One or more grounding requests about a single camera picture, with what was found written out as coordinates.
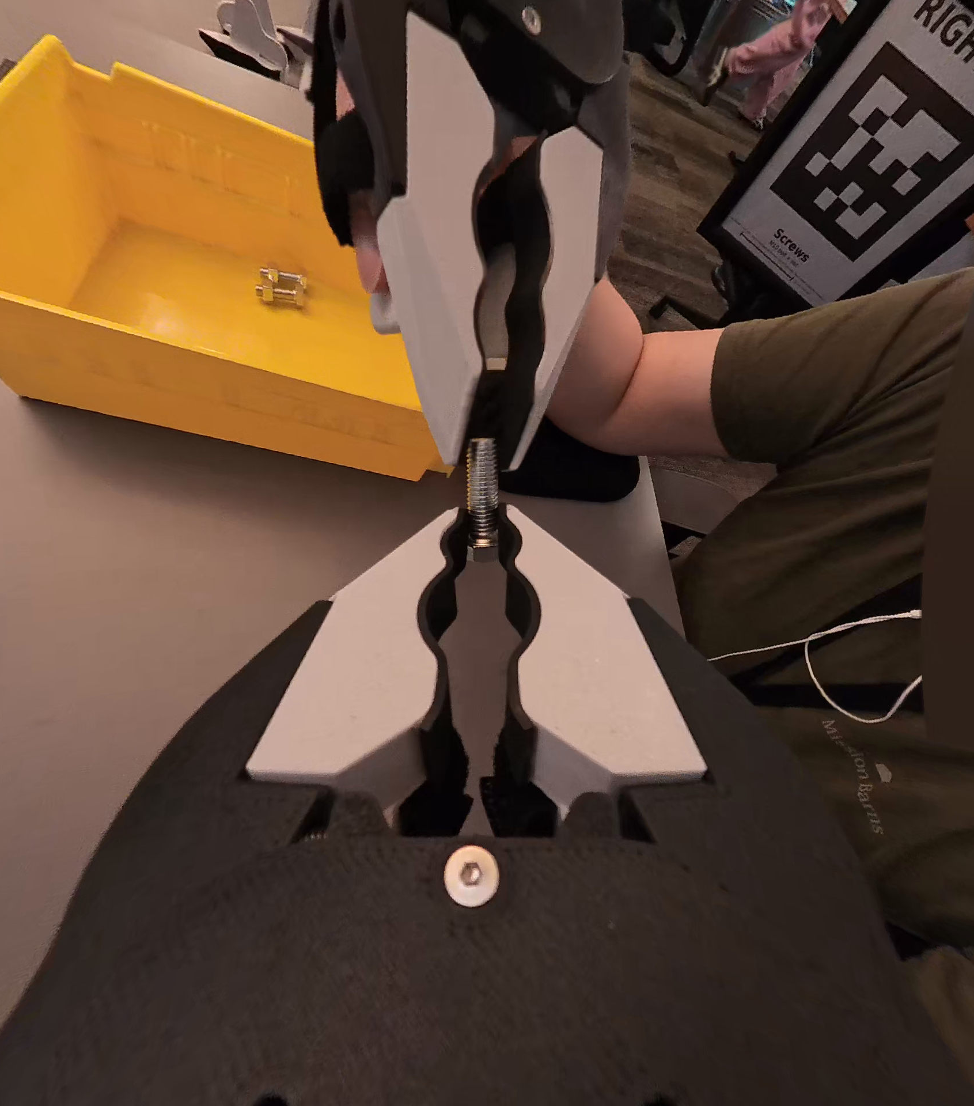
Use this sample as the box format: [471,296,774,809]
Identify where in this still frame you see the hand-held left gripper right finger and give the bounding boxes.
[480,505,708,838]

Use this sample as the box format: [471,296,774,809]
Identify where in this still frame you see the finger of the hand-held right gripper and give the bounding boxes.
[370,13,505,469]
[499,52,635,475]

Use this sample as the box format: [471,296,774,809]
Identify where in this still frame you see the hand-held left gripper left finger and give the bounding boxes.
[245,508,472,838]

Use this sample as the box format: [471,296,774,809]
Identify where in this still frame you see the yellow plastic bin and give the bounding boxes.
[0,35,453,482]

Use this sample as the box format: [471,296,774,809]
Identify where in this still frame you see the black elbow rest pad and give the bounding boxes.
[499,419,642,505]

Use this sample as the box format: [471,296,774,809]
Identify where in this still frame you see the person's right forearm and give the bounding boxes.
[543,276,734,472]

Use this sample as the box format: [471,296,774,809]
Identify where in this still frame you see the person's right hand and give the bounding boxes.
[353,200,393,297]

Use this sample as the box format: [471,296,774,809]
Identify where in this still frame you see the white plastic part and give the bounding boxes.
[197,0,293,66]

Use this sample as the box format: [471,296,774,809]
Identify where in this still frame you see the black framed marker sign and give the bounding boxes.
[698,0,974,308]

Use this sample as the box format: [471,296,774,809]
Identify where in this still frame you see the white cord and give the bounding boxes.
[707,607,924,725]

